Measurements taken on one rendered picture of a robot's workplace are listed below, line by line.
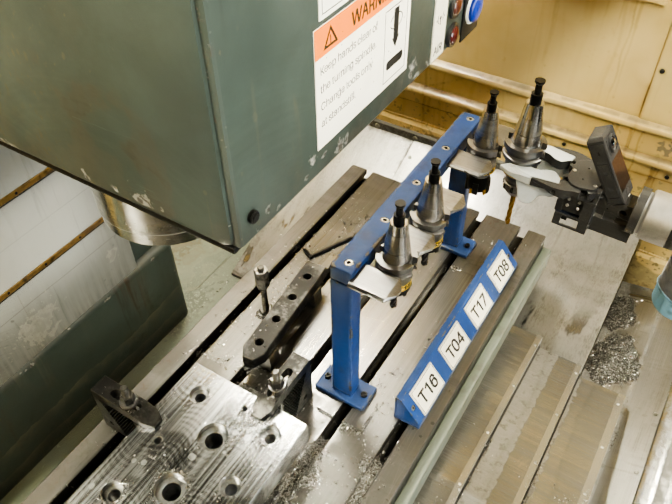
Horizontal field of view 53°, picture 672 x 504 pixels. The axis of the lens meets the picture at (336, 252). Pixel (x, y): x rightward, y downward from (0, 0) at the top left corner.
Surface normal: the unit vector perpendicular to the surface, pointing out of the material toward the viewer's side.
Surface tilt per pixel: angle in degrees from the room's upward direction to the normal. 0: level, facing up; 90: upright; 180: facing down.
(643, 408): 17
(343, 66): 90
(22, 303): 92
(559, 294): 24
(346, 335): 90
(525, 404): 8
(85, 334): 90
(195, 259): 0
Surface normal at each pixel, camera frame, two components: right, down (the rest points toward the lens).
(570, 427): 0.06, -0.78
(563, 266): -0.22, -0.40
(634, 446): -0.26, -0.78
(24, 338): 0.86, 0.34
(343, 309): -0.53, 0.61
